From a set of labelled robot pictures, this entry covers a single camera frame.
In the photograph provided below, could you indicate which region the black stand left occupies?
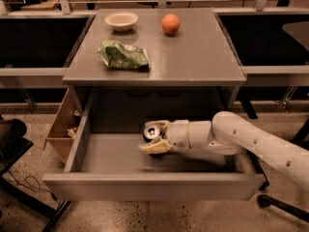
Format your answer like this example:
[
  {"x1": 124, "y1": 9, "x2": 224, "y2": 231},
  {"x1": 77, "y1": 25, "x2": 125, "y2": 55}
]
[{"x1": 0, "y1": 114, "x2": 62, "y2": 232}]

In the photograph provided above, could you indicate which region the grey cabinet counter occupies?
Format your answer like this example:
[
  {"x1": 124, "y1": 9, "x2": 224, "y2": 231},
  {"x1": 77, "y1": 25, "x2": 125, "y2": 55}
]
[{"x1": 63, "y1": 9, "x2": 246, "y2": 111}]

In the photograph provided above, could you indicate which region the grey open top drawer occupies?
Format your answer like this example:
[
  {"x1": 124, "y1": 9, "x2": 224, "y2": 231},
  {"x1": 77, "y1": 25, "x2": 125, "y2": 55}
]
[{"x1": 43, "y1": 87, "x2": 265, "y2": 201}]

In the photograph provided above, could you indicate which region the orange fruit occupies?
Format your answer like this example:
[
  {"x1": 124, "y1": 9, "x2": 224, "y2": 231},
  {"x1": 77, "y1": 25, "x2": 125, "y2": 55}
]
[{"x1": 161, "y1": 14, "x2": 180, "y2": 35}]

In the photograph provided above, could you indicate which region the white ceramic bowl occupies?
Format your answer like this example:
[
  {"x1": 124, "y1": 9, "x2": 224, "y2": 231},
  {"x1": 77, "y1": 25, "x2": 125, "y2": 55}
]
[{"x1": 104, "y1": 12, "x2": 138, "y2": 32}]

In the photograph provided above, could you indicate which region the black chair base right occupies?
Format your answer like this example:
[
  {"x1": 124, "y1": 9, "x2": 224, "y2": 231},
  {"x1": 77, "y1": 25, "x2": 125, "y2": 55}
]
[{"x1": 241, "y1": 101, "x2": 309, "y2": 231}]

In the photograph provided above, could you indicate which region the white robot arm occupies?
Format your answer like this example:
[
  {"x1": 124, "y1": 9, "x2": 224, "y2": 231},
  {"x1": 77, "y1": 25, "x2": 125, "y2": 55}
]
[{"x1": 139, "y1": 111, "x2": 309, "y2": 190}]

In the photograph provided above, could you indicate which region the blue pepsi can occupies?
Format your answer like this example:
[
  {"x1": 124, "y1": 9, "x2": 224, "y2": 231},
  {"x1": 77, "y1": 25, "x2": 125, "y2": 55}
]
[{"x1": 143, "y1": 125, "x2": 161, "y2": 142}]

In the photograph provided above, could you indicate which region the green chip bag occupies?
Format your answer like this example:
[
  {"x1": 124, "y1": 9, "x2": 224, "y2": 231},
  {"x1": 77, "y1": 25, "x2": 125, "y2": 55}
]
[{"x1": 98, "y1": 40, "x2": 150, "y2": 70}]

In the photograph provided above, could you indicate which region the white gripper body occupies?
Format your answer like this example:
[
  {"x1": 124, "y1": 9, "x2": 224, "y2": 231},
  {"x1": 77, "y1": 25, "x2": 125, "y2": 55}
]
[{"x1": 165, "y1": 120, "x2": 189, "y2": 151}]

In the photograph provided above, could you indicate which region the black floor cable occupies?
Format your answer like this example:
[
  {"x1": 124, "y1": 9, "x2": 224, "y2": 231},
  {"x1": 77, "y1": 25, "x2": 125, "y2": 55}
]
[{"x1": 6, "y1": 169, "x2": 54, "y2": 195}]

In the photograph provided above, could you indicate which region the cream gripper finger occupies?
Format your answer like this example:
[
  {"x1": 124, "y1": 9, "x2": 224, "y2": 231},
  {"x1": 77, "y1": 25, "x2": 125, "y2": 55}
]
[
  {"x1": 145, "y1": 120, "x2": 170, "y2": 133},
  {"x1": 138, "y1": 136, "x2": 172, "y2": 155}
]

